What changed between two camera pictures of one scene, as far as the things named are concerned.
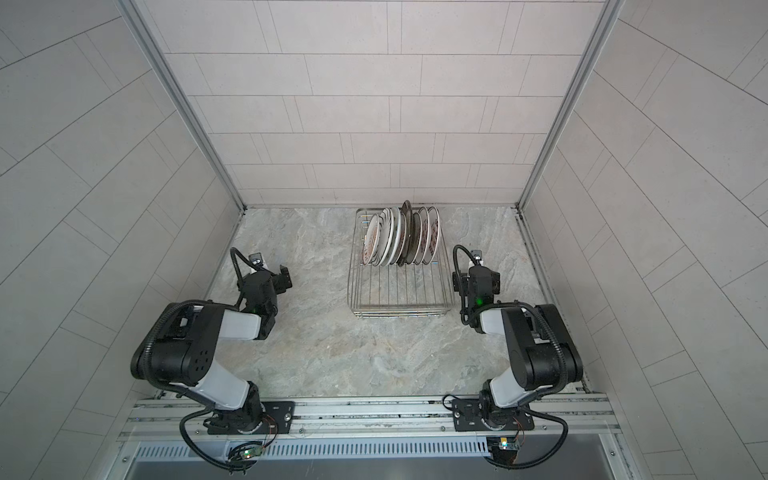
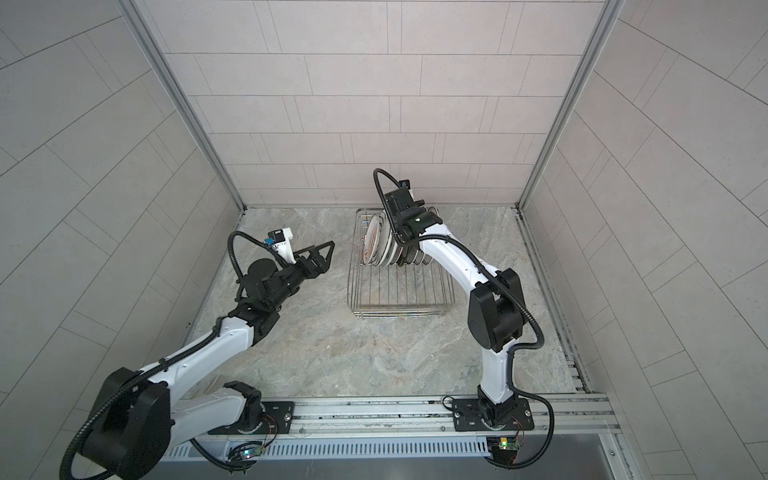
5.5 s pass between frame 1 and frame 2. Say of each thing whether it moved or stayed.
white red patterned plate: stayed
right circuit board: stayed
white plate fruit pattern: stayed
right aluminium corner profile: stayed
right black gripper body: moved
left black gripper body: moved
